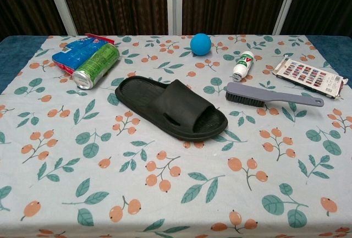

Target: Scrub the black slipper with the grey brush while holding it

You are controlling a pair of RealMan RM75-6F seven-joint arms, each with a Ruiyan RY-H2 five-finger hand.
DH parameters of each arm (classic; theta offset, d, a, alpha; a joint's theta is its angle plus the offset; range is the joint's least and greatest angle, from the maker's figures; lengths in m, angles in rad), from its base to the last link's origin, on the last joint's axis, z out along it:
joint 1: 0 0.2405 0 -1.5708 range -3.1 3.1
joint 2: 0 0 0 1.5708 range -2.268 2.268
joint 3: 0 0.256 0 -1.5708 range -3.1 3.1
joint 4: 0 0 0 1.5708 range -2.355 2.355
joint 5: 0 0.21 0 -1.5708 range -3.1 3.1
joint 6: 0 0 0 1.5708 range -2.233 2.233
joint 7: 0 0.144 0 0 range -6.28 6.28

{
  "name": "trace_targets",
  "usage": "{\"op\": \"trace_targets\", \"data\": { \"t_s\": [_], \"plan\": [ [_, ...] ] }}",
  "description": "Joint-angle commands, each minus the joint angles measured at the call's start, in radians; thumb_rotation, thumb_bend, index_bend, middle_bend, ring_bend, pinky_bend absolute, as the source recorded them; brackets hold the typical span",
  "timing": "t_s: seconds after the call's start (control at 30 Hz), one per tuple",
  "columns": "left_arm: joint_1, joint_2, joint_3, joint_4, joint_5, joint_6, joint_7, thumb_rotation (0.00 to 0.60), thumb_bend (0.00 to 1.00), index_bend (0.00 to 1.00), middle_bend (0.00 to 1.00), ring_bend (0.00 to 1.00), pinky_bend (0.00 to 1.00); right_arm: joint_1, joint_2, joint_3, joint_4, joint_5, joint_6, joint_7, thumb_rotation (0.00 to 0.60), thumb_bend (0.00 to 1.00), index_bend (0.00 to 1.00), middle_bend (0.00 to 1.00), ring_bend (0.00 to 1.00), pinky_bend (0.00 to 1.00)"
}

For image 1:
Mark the colour swatch card pack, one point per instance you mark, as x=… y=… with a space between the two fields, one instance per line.
x=308 y=76

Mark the white bottle green label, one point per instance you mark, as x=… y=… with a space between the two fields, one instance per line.
x=243 y=65

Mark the black rubber slipper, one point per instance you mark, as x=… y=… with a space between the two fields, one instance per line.
x=181 y=98

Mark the blue snack bag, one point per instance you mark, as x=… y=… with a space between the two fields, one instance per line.
x=68 y=54

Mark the blue rubber ball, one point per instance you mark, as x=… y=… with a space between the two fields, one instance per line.
x=200 y=44

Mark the brown folding screen panel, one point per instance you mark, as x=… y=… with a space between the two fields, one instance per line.
x=228 y=1
x=115 y=1
x=324 y=1
x=22 y=1

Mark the floral printed tablecloth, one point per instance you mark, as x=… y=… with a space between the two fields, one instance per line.
x=165 y=180

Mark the green drink can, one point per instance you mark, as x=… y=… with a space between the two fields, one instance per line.
x=96 y=65

